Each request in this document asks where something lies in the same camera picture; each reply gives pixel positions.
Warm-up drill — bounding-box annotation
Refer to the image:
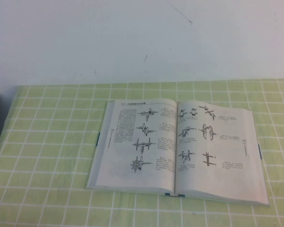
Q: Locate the technical book with diagrams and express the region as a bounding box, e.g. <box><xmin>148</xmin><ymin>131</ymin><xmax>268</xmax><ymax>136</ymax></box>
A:
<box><xmin>85</xmin><ymin>98</ymin><xmax>271</xmax><ymax>206</ymax></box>

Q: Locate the green white checked tablecloth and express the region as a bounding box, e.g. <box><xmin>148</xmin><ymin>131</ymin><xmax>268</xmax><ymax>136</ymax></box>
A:
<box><xmin>0</xmin><ymin>79</ymin><xmax>284</xmax><ymax>227</ymax></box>

